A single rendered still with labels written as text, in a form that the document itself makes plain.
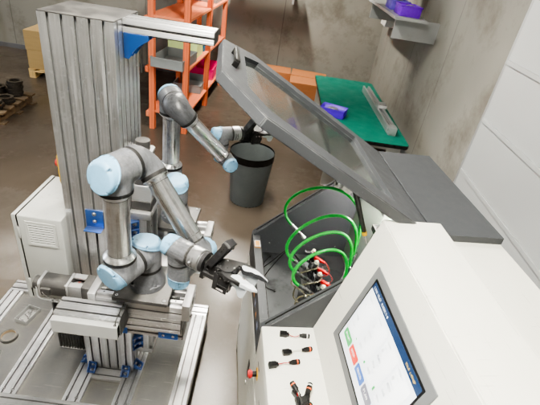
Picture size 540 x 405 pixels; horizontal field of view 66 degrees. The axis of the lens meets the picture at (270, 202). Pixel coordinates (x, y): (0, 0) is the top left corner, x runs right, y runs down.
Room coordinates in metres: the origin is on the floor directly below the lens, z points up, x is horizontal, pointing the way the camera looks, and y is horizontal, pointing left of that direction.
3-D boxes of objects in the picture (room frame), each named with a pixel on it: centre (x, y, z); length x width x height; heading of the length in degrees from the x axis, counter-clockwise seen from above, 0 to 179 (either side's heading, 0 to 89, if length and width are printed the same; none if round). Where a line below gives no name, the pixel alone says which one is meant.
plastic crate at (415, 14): (5.11, -1.15, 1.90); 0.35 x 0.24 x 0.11; 2
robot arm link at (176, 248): (1.03, 0.27, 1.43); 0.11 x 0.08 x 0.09; 67
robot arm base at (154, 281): (1.26, 0.45, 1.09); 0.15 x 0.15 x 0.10
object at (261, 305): (1.53, -0.01, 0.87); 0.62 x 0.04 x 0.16; 10
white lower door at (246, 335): (1.53, 0.01, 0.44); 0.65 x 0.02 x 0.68; 10
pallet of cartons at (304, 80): (7.09, 0.02, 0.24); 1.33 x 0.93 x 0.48; 92
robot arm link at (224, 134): (2.00, 0.31, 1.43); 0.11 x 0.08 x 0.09; 118
